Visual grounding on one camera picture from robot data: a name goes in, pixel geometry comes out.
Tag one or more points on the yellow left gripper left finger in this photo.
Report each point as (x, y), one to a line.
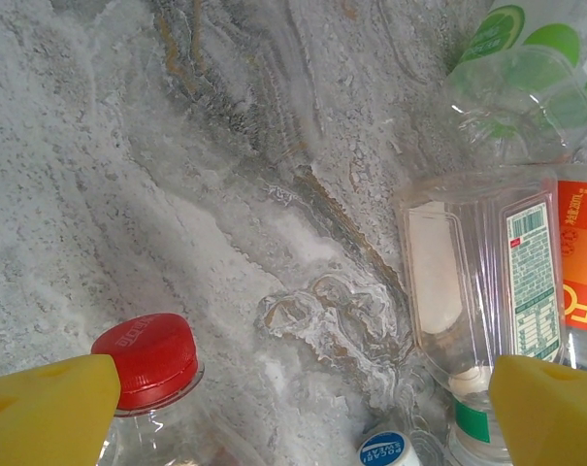
(41, 417)

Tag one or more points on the clear square bottle white label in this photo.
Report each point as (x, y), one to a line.
(472, 291)

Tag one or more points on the blue label clear plastic bottle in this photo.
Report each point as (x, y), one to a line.
(385, 451)

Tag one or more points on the green label clear bottle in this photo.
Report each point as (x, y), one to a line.
(540, 43)

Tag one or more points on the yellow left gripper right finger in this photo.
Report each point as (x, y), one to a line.
(550, 417)

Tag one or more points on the red cap cola bottle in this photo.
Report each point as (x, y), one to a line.
(147, 354)

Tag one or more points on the orange label clear bottle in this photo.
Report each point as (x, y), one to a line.
(584, 252)

